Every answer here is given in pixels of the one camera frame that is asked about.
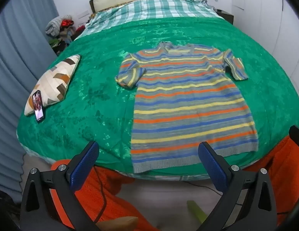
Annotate light green object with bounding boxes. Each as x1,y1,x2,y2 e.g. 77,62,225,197
187,200,208,223

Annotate green floral blanket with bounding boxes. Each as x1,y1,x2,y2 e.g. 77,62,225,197
17,17,299,176

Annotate pile of clothes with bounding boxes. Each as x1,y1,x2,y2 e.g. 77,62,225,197
47,25,76,56

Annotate white wardrobe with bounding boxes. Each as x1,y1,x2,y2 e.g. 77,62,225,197
233,0,299,75

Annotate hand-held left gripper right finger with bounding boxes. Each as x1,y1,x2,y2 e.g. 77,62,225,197
195,141,278,231

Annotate black smartphone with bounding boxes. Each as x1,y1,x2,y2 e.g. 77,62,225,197
32,90,45,124

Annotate beige rounded object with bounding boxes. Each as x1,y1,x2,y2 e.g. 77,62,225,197
95,217,138,231

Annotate green checked bed sheet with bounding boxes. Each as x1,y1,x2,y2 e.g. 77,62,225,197
75,0,223,41

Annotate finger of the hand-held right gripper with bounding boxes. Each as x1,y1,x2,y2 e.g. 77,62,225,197
289,125,299,151

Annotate dark nightstand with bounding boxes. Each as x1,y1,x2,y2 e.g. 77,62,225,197
216,9,234,25

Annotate grey knitted cloth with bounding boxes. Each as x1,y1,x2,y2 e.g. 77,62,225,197
45,16,73,36

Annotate blue-grey curtain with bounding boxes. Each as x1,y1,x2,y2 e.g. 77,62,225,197
0,0,60,198

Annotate striped knit sweater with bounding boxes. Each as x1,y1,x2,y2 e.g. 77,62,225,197
115,42,259,174

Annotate patchwork patterned cushion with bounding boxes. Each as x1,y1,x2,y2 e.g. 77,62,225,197
24,54,81,116

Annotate black cable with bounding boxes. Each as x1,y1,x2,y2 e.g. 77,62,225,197
93,166,109,224
183,181,292,215

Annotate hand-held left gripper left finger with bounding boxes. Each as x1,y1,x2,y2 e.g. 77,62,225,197
19,141,102,231

